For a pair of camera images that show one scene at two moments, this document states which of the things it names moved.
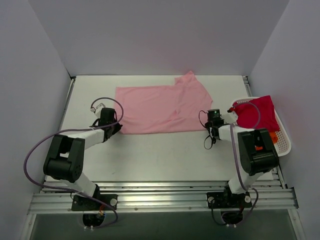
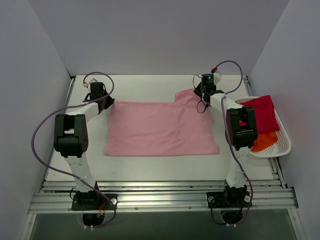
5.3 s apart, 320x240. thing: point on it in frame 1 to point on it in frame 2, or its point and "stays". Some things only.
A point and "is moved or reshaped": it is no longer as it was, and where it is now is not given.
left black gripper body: [116, 128] to [107, 102]
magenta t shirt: [258, 113] stays
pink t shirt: [181, 107] is moved or reshaped
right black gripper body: [210, 125] to [200, 92]
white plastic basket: [283, 146] stays
